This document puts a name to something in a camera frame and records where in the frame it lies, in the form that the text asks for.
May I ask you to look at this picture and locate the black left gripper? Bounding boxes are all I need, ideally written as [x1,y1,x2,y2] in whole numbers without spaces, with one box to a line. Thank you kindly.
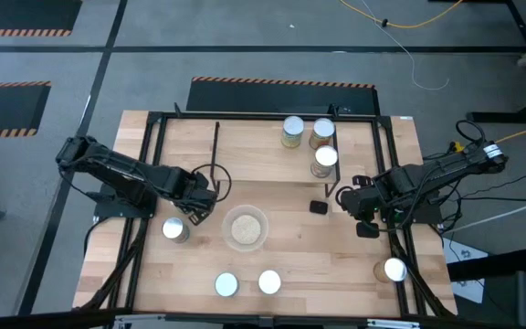
[173,175,220,227]

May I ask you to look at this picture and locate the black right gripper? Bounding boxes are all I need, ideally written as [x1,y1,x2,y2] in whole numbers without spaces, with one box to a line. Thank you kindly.
[338,174,386,240]

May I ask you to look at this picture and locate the silver-lid jar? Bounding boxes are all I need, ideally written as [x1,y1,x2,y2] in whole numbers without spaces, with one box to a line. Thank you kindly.
[161,216,192,245]

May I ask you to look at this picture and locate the jar with beige contents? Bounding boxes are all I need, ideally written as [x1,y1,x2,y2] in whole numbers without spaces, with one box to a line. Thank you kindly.
[310,144,340,180]

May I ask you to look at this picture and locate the orange corn can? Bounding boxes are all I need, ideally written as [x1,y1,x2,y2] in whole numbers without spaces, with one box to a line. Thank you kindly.
[372,256,409,284]

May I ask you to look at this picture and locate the orange pineapple can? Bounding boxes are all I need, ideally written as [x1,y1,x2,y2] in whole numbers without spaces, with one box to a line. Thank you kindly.
[308,116,337,151]

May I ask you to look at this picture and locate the blue yellow can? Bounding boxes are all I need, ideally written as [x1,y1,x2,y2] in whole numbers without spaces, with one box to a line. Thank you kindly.
[280,114,306,150]

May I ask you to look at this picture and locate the clear plastic bowl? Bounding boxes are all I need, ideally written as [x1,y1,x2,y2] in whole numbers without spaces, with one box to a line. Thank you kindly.
[220,203,270,253]

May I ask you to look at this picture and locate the white rice heap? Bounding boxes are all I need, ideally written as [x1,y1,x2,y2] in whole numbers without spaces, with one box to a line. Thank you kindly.
[230,213,263,246]

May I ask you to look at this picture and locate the small black box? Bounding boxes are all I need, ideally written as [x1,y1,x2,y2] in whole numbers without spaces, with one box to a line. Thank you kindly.
[308,198,330,216]

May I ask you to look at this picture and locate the white paper sheets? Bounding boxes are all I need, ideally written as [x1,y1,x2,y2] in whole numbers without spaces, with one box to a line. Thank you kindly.
[440,237,490,305]

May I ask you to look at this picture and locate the large black hazard-striped floor mat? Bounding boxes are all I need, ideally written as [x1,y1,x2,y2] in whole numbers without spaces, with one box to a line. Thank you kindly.
[184,75,381,116]

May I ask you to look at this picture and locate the black desk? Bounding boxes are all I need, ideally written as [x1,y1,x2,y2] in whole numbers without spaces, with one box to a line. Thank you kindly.
[466,0,526,125]

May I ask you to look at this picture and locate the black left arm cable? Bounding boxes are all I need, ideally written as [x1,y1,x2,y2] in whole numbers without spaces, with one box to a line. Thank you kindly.
[192,163,234,204]

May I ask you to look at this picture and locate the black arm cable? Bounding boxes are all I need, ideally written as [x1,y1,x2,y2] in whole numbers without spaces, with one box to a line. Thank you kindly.
[454,119,489,148]
[192,163,234,204]

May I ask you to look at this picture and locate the wooden shelf with black frame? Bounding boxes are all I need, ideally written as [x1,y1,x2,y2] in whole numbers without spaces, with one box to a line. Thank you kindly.
[209,119,343,199]

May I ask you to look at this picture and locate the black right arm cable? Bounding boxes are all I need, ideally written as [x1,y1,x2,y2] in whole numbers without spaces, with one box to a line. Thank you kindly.
[454,119,489,148]

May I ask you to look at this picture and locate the thick grey cable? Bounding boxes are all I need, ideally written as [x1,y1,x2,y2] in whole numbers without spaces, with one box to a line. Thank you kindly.
[442,191,526,235]

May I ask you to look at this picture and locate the white cable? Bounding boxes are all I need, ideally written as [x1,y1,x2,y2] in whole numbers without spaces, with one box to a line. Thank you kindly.
[360,0,451,91]

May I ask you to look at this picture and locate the yellow cable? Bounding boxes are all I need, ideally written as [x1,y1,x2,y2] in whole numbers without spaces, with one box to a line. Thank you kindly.
[447,117,526,154]
[339,0,466,30]

